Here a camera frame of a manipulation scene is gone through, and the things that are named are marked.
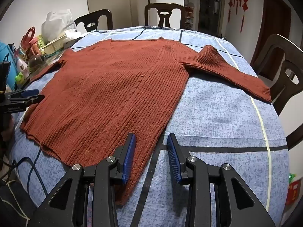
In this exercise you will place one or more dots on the white plastic bag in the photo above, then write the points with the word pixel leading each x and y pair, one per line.
pixel 58 23

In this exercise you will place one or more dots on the green snack packet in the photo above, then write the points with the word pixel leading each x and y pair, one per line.
pixel 40 41

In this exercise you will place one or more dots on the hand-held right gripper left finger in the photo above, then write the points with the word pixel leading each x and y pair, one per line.
pixel 129 158

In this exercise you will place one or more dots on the dark wooden chair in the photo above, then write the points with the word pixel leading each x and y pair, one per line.
pixel 164 14
pixel 284 87
pixel 94 19

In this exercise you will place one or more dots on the white spray bottle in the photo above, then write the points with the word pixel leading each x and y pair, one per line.
pixel 21 63

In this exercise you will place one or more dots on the green frog toy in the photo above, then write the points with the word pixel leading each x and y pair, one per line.
pixel 21 77

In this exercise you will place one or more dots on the rust knit sweater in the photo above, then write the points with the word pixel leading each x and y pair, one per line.
pixel 118 87

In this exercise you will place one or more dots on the dark wooden door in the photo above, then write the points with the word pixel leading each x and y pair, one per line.
pixel 272 28

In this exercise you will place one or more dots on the dark glass door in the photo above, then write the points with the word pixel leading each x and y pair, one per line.
pixel 210 7

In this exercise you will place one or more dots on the white tissue box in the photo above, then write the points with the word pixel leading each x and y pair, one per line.
pixel 72 37

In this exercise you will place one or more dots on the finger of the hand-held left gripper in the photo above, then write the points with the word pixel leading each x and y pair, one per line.
pixel 29 92
pixel 30 100

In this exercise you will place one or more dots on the red paper bag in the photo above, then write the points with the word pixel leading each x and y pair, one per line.
pixel 293 192

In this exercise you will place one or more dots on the glass teapot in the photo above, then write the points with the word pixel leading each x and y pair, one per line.
pixel 36 62

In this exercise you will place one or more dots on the pink lidded cup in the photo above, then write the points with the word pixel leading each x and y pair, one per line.
pixel 35 47

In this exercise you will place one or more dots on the blue thermos jug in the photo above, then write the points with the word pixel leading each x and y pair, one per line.
pixel 6 52

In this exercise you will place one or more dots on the cream plastic basket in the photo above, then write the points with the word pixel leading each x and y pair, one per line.
pixel 53 46

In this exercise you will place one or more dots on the person's left hand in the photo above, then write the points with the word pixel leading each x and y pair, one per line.
pixel 10 127

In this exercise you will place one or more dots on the blue checked blanket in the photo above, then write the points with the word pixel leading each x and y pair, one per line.
pixel 224 123

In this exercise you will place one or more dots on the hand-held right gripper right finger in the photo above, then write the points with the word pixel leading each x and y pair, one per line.
pixel 174 159

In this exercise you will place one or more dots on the shoe rack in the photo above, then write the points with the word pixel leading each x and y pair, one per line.
pixel 189 16

